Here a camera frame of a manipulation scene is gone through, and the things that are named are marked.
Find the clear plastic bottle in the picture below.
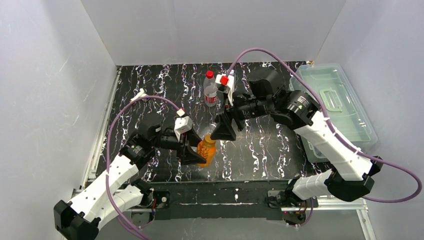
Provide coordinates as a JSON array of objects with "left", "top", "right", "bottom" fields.
[{"left": 198, "top": 123, "right": 217, "bottom": 140}]

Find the orange juice bottle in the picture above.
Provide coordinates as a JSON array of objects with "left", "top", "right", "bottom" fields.
[{"left": 196, "top": 140, "right": 217, "bottom": 168}]

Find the purple cable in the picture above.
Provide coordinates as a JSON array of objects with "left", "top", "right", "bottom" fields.
[
  {"left": 105, "top": 95, "right": 186, "bottom": 240},
  {"left": 221, "top": 47, "right": 423, "bottom": 228}
]

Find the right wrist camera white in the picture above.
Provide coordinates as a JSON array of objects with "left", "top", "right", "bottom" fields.
[{"left": 215, "top": 74, "right": 235, "bottom": 106}]

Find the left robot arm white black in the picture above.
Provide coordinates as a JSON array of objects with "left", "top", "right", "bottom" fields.
[{"left": 53, "top": 112, "right": 206, "bottom": 240}]

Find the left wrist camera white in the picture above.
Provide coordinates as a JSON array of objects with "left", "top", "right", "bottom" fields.
[{"left": 173, "top": 116, "right": 193, "bottom": 141}]

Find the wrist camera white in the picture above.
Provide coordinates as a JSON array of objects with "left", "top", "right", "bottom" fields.
[
  {"left": 215, "top": 74, "right": 235, "bottom": 106},
  {"left": 173, "top": 116, "right": 193, "bottom": 141}
]

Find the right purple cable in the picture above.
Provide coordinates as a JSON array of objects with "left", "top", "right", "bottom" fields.
[{"left": 221, "top": 47, "right": 423, "bottom": 228}]

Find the red bottle cap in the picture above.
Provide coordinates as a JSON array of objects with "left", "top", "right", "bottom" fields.
[{"left": 205, "top": 70, "right": 214, "bottom": 79}]

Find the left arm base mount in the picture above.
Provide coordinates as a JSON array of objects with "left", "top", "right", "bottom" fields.
[{"left": 130, "top": 191, "right": 171, "bottom": 229}]

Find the red label water bottle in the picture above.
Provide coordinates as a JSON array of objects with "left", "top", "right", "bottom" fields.
[{"left": 203, "top": 75, "right": 217, "bottom": 107}]

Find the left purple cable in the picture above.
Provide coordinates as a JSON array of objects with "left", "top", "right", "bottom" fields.
[{"left": 105, "top": 95, "right": 186, "bottom": 240}]

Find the clear plastic storage box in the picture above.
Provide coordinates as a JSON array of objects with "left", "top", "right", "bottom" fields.
[{"left": 296, "top": 63, "right": 378, "bottom": 153}]

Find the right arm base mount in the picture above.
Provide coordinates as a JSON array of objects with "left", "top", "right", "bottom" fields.
[{"left": 264, "top": 190, "right": 319, "bottom": 229}]

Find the white pipe fitting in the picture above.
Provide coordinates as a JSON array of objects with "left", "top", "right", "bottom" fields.
[{"left": 130, "top": 88, "right": 149, "bottom": 103}]

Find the clear blue-tinted bottle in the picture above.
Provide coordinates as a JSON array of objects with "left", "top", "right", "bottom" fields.
[{"left": 229, "top": 69, "right": 237, "bottom": 81}]

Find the orange bottle cap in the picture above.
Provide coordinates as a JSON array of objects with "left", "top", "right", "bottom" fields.
[{"left": 202, "top": 134, "right": 216, "bottom": 148}]

